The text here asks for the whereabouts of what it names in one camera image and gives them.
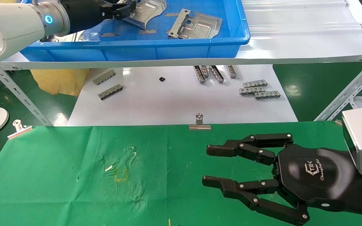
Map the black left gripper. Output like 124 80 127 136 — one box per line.
60 0 137 34

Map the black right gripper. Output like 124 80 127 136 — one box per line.
202 133 362 226

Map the stamped metal plate part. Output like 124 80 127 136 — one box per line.
168 9 222 40
122 0 167 30

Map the large blue plastic bin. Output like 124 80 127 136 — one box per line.
20 0 251 62

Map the grey slotted metal connector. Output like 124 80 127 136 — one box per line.
98 84 123 101
93 70 116 86

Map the yellow bag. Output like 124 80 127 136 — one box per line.
30 68 90 96

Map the white metal shelf rack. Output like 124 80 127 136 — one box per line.
0 0 362 126

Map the green table mat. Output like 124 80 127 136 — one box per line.
0 121 362 226

